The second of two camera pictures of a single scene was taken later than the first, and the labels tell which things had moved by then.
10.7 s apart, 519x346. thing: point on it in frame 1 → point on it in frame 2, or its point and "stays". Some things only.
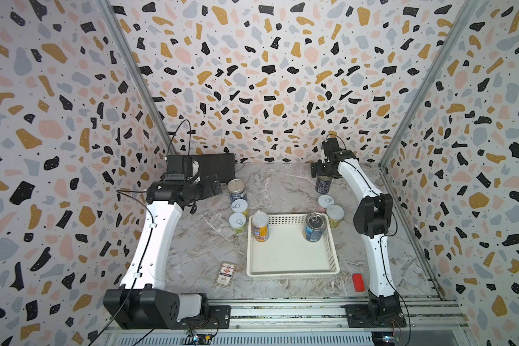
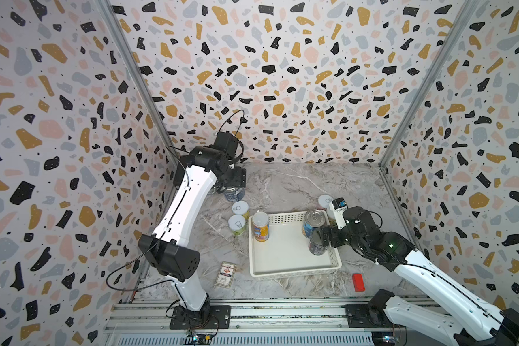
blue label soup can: x=314 y=226 stays
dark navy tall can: x=323 y=183 → x=316 y=244
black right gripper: x=317 y=163 → x=333 y=232
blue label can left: x=236 y=188 stays
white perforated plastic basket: x=286 y=254 stays
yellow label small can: x=240 y=205 stays
